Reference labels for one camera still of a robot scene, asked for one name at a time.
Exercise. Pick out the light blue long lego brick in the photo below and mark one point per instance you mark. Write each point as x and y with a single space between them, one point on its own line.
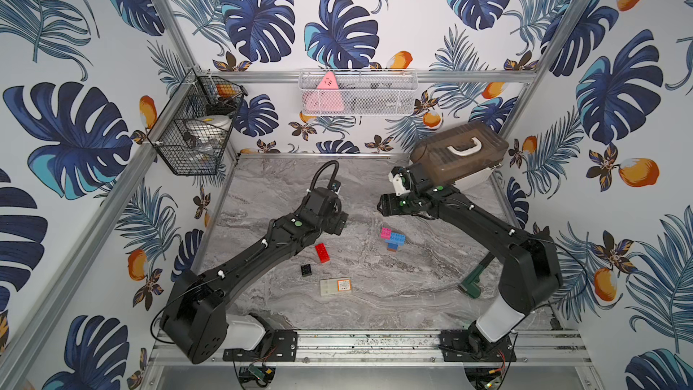
396 238

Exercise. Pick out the brown lidded storage box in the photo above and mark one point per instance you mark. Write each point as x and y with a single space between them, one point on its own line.
466 154

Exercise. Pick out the pink triangle object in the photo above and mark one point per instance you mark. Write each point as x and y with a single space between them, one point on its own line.
326 98

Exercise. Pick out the black small lego brick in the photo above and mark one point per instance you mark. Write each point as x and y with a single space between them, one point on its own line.
306 270

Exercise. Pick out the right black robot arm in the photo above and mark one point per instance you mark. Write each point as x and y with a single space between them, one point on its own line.
531 273

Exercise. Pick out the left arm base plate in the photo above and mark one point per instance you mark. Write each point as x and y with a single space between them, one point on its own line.
265 345

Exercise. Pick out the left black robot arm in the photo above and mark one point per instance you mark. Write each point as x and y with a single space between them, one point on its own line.
195 316

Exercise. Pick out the white mesh wall basket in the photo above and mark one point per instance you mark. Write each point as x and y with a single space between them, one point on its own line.
374 93

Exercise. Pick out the pink square lego brick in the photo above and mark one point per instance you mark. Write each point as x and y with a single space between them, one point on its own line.
385 233

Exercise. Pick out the aluminium front rail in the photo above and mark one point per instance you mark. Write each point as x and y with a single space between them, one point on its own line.
425 348

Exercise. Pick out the black wire basket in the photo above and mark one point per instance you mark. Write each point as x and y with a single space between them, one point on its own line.
197 124

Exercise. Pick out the dark green plastic piece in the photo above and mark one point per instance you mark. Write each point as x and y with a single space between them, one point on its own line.
470 285

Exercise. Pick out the red long lego brick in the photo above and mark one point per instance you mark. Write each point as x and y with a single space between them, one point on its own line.
322 253

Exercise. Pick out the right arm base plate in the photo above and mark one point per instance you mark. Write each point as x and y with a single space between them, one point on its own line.
472 347

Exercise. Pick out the white eraser with orange label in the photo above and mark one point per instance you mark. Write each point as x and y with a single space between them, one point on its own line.
330 287

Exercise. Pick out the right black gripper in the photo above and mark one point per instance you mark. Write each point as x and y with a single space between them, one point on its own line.
388 201

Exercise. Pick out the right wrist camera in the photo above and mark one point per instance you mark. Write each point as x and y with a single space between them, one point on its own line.
399 182

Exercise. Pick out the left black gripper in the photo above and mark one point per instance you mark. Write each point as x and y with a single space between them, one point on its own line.
336 220

